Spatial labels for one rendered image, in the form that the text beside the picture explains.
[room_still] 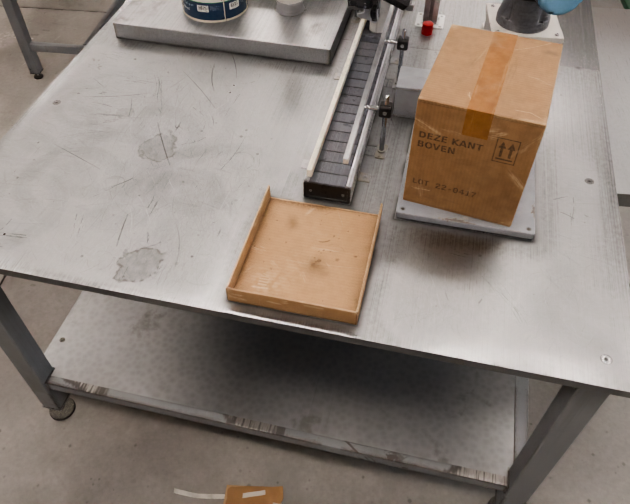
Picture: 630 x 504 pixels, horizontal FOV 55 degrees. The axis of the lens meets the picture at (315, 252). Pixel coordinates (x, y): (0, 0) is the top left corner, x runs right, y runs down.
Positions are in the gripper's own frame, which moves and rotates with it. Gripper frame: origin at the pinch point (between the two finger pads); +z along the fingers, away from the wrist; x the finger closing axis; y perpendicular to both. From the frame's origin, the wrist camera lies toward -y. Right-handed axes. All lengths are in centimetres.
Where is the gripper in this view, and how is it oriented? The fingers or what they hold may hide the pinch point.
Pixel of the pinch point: (377, 18)
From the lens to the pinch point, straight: 184.9
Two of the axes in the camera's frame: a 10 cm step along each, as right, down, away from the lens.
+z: 1.1, 2.0, 9.7
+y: -9.7, -1.7, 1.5
